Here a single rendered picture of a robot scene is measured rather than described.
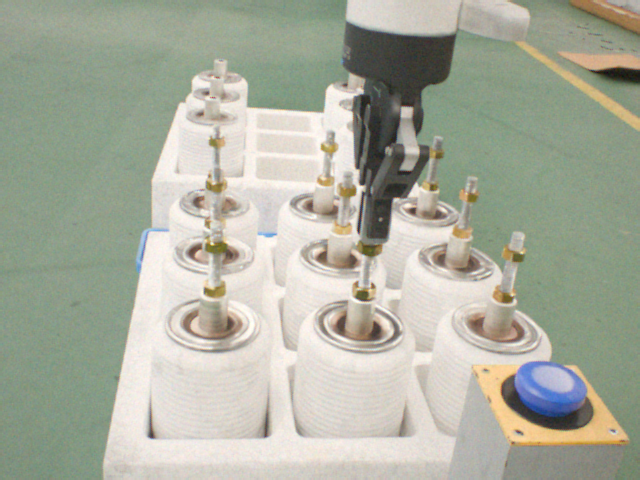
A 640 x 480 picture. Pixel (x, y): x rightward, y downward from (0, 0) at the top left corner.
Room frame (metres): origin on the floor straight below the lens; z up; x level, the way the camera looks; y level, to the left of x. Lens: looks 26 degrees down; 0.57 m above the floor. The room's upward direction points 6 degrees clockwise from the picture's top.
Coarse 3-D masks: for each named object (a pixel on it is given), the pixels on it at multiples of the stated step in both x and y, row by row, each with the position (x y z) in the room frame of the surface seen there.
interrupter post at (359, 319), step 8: (352, 296) 0.50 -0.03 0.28; (352, 304) 0.50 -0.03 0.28; (360, 304) 0.50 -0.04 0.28; (368, 304) 0.50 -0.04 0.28; (352, 312) 0.50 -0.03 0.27; (360, 312) 0.50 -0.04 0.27; (368, 312) 0.50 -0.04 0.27; (352, 320) 0.50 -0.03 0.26; (360, 320) 0.50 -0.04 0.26; (368, 320) 0.50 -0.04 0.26; (352, 328) 0.50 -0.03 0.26; (360, 328) 0.50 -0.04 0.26; (368, 328) 0.50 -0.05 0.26
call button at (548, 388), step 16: (528, 368) 0.36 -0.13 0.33; (544, 368) 0.36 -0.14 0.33; (560, 368) 0.36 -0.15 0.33; (528, 384) 0.34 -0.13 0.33; (544, 384) 0.34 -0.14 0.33; (560, 384) 0.34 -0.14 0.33; (576, 384) 0.35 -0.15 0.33; (528, 400) 0.34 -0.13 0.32; (544, 400) 0.33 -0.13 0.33; (560, 400) 0.33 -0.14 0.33; (576, 400) 0.33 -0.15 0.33; (560, 416) 0.33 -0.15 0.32
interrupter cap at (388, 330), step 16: (336, 304) 0.53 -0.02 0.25; (320, 320) 0.51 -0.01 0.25; (336, 320) 0.51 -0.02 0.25; (384, 320) 0.52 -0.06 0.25; (400, 320) 0.52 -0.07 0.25; (320, 336) 0.48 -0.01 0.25; (336, 336) 0.48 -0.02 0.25; (352, 336) 0.49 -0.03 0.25; (368, 336) 0.49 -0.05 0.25; (384, 336) 0.49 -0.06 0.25; (400, 336) 0.49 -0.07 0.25; (352, 352) 0.47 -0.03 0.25; (368, 352) 0.47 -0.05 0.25
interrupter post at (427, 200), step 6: (420, 192) 0.75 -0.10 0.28; (426, 192) 0.75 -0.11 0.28; (432, 192) 0.75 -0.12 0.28; (438, 192) 0.75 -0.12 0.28; (420, 198) 0.75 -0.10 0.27; (426, 198) 0.75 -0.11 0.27; (432, 198) 0.75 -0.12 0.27; (420, 204) 0.75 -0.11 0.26; (426, 204) 0.75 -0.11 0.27; (432, 204) 0.75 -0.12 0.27; (420, 210) 0.75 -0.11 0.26; (426, 210) 0.75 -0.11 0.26; (432, 210) 0.75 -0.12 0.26; (426, 216) 0.75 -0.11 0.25; (432, 216) 0.75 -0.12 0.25
